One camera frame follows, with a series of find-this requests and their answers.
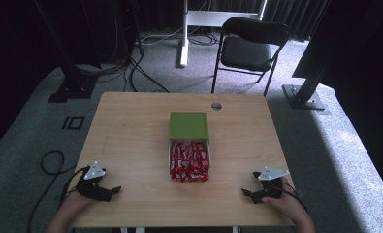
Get black computer tower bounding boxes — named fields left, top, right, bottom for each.
left=95, top=0, right=139, bottom=64

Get pile of red snack packets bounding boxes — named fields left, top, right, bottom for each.
left=169, top=141, right=210, bottom=184

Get black floor cable bundle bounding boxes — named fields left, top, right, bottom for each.
left=76, top=18, right=172, bottom=95

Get black folding chair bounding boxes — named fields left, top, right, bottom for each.
left=210, top=16, right=291, bottom=98

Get green box lid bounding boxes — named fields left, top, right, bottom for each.
left=168, top=111, right=210, bottom=141

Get person's left hand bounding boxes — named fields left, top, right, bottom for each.
left=60, top=189, right=95, bottom=217

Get white floor cables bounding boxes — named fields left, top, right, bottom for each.
left=140, top=0, right=220, bottom=47

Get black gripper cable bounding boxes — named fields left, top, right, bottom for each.
left=279, top=181, right=309, bottom=213
left=26, top=150, right=90, bottom=233

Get white desk frame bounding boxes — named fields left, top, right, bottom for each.
left=178, top=0, right=269, bottom=68

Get person's right hand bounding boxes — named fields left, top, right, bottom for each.
left=261, top=176, right=306, bottom=224

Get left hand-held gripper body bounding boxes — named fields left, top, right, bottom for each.
left=75, top=160, right=114, bottom=203

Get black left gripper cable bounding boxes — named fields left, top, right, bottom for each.
left=26, top=150, right=90, bottom=233

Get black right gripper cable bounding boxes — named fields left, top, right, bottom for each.
left=279, top=181, right=309, bottom=213

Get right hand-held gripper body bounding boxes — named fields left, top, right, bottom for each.
left=250, top=166, right=291, bottom=205

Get black metal stand with base plate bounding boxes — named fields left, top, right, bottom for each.
left=281, top=48, right=330, bottom=112

